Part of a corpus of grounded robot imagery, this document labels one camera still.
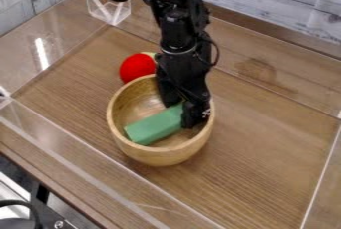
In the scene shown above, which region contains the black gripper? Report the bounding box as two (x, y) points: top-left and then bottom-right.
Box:
(156, 42), (213, 128)

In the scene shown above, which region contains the green rectangular block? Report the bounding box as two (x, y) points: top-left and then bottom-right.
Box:
(124, 104), (182, 145)

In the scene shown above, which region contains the light wooden bowl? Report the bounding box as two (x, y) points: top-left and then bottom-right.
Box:
(107, 75), (215, 166)

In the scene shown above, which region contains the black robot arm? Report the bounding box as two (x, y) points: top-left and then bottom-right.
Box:
(144, 0), (214, 128)

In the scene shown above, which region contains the red plush strawberry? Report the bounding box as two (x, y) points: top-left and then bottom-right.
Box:
(119, 52), (156, 84)

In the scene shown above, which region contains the clear acrylic corner bracket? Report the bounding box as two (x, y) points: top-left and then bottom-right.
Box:
(85, 0), (131, 26)

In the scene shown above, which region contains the clear acrylic tray wall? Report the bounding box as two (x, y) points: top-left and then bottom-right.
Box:
(0, 94), (222, 229)

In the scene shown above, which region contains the black cable under table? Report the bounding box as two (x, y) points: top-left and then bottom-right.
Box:
(0, 198), (45, 229)

